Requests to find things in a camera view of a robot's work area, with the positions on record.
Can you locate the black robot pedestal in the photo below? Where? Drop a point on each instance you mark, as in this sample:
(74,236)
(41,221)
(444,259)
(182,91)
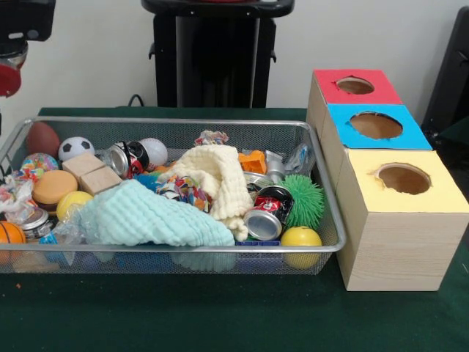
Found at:
(220,59)

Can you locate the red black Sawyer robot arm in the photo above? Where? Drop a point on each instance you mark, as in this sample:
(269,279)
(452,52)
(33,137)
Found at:
(26,18)

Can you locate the small globe print ball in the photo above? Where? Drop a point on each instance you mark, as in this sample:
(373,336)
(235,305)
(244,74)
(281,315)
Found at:
(40,165)

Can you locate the green fuzzy toy with eyes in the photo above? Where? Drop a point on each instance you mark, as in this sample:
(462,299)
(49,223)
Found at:
(306,199)

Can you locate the small brown football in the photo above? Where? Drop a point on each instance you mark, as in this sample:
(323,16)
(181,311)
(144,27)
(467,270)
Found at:
(42,137)

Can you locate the clear shallow mesh bin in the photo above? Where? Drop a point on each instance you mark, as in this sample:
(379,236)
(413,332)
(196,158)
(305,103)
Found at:
(322,249)

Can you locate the wooden box with three holes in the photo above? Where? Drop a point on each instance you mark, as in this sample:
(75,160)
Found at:
(396,227)

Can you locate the cream waffle cloth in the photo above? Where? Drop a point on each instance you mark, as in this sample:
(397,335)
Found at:
(220,180)

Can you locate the plain yellow ball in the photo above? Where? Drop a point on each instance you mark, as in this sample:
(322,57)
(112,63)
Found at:
(73,204)

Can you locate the orange toy building block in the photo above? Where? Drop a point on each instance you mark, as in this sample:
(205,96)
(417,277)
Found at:
(253,161)

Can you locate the black silver drink can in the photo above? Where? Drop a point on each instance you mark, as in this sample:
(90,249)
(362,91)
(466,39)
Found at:
(264,213)

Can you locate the small orange basketball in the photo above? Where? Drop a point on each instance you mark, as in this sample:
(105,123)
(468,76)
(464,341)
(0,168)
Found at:
(10,233)

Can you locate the yellow smiley ball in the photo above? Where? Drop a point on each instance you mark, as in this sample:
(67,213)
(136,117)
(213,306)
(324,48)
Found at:
(300,238)

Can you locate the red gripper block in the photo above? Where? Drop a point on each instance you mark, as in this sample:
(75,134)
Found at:
(9,79)

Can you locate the plain wooden block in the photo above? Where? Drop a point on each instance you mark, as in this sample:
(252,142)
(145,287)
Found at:
(83,165)
(101,180)

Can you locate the brown round burger toy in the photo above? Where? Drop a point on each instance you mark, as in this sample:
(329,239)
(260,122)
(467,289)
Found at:
(55,187)

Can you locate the small white baseball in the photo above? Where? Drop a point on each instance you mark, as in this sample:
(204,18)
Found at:
(155,150)

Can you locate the mint green waffle cloth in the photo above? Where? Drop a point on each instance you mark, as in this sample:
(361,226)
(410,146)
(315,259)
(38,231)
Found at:
(146,216)

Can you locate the black stand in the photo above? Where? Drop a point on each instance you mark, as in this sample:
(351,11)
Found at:
(451,81)

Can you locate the dark green table cloth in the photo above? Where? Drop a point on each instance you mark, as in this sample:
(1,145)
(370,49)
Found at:
(220,315)

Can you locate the small black white soccer ball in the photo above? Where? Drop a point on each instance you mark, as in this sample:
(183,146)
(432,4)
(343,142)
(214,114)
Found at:
(75,149)

